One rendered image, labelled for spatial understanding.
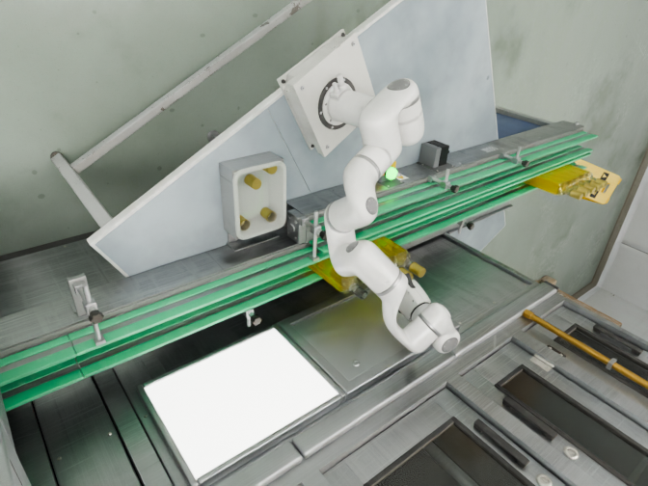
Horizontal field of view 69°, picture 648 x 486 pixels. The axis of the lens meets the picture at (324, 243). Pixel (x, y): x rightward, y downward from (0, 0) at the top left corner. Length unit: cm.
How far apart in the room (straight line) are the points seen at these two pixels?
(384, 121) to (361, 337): 65
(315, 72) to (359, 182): 43
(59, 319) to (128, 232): 27
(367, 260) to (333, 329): 42
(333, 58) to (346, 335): 81
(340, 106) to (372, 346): 71
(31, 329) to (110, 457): 36
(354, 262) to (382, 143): 30
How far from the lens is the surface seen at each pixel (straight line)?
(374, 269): 111
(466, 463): 130
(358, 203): 108
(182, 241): 145
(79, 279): 127
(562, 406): 152
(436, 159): 192
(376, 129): 116
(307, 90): 140
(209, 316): 139
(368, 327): 150
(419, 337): 122
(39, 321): 136
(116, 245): 138
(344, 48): 148
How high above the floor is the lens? 192
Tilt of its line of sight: 41 degrees down
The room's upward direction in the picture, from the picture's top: 125 degrees clockwise
